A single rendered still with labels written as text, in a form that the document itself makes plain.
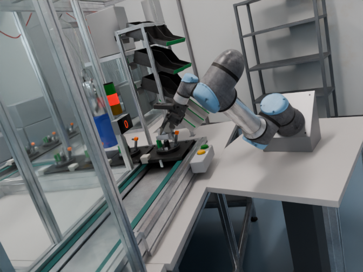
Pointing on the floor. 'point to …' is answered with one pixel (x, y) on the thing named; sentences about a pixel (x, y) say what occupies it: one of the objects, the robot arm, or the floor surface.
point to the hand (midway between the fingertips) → (161, 130)
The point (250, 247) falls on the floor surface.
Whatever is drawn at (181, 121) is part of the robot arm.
